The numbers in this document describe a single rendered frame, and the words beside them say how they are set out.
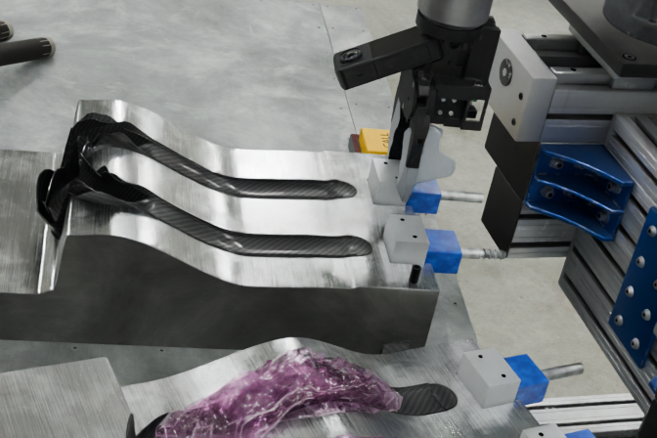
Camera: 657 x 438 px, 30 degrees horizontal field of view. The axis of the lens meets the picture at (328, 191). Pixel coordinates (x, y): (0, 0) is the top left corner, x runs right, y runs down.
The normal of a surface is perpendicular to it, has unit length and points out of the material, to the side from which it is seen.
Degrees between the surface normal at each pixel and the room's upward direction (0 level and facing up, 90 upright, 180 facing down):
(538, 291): 0
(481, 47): 90
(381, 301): 90
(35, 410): 0
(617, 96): 90
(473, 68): 90
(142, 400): 0
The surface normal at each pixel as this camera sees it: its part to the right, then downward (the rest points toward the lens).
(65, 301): 0.13, 0.55
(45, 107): 0.16, -0.83
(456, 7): -0.13, 0.51
